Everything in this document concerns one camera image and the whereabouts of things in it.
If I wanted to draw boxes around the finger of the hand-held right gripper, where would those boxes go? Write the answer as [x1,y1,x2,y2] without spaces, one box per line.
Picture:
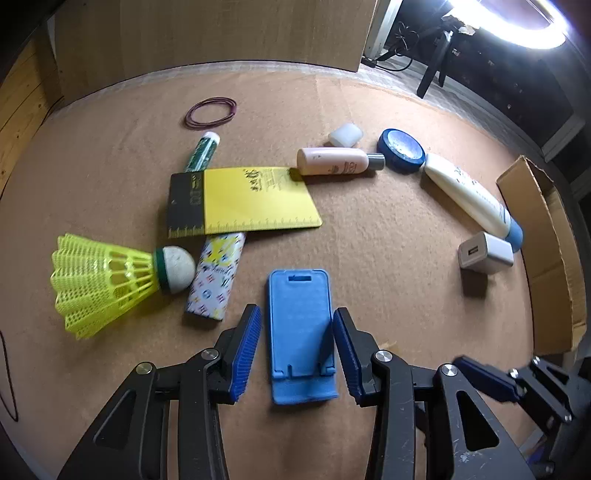
[530,354,579,430]
[452,355,530,408]

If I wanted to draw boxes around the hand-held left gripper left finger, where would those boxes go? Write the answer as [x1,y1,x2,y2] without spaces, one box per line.
[56,303,263,480]

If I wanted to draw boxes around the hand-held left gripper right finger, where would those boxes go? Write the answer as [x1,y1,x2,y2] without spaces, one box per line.
[332,307,536,480]

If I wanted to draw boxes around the blue phone stand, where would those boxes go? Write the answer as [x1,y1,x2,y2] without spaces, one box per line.
[268,269,340,406]

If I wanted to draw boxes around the white colourful patterned pack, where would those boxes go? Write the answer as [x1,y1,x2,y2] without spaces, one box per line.
[185,232,246,321]

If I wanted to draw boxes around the cardboard box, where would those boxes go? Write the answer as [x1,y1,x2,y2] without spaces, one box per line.
[496,155,588,356]

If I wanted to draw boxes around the white usb charger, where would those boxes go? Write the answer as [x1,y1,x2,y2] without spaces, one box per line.
[458,232,515,274]

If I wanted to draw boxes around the yellow notebook with ruler edge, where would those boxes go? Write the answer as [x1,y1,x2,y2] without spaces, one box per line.
[166,166,323,240]

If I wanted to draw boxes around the yellow plastic shuttlecock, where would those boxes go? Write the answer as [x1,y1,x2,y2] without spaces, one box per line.
[50,233,197,341]

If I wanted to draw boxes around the white bottle with blue cap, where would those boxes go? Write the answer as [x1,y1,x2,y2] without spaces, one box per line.
[420,153,524,254]

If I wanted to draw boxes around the pink bottle with grey cap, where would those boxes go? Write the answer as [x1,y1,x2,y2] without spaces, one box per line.
[296,147,386,176]

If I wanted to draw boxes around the green tube with white cap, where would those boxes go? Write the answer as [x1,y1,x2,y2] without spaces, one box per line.
[184,131,221,174]

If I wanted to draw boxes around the maroon rubber band bundle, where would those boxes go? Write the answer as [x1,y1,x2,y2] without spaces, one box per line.
[185,97,239,129]

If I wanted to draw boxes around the plaid tablecloth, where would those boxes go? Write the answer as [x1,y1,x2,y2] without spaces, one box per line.
[55,59,550,162]

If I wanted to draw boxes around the black tripod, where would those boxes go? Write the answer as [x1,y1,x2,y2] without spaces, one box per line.
[417,16,467,99]

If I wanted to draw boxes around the wooden board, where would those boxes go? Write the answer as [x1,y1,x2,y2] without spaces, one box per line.
[46,0,380,112]

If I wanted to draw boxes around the white framed dark panel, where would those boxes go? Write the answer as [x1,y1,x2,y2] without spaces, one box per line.
[364,0,402,58]

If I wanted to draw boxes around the dark thin cord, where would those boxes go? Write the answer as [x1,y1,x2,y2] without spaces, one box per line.
[0,330,20,423]

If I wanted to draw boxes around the black cables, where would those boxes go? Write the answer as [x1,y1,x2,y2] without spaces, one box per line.
[362,21,419,72]

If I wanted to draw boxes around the ring light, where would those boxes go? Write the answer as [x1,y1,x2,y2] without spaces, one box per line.
[438,0,578,51]

